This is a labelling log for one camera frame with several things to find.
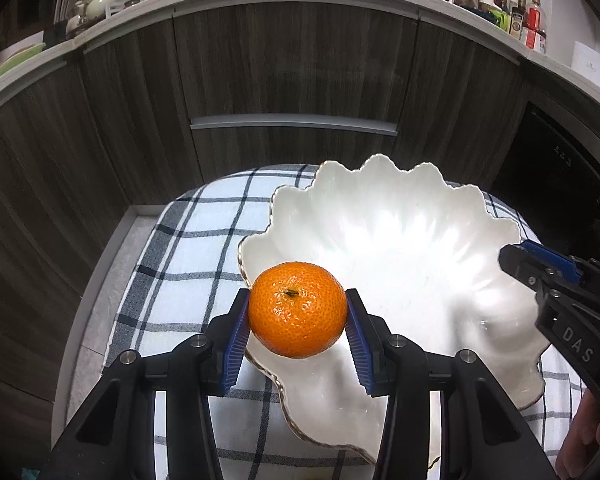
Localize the white rice cooker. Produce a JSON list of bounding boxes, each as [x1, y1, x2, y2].
[[571, 41, 600, 87]]

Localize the red sauce bottle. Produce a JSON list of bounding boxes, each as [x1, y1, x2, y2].
[[524, 0, 543, 50]]

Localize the person right hand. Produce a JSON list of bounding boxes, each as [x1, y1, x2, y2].
[[555, 389, 600, 479]]

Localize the grey drawer handle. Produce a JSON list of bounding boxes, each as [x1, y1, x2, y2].
[[190, 114, 398, 136]]

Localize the white scalloped ceramic bowl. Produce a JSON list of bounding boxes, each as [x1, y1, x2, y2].
[[237, 154, 548, 464]]

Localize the white teapot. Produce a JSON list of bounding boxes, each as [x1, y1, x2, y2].
[[83, 0, 116, 21]]

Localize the large orange mandarin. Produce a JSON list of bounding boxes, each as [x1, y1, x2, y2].
[[248, 261, 348, 359]]

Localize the white blue checkered cloth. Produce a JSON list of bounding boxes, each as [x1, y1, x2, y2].
[[106, 164, 585, 479]]

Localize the built-in black dishwasher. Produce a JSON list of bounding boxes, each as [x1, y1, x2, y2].
[[491, 103, 600, 261]]

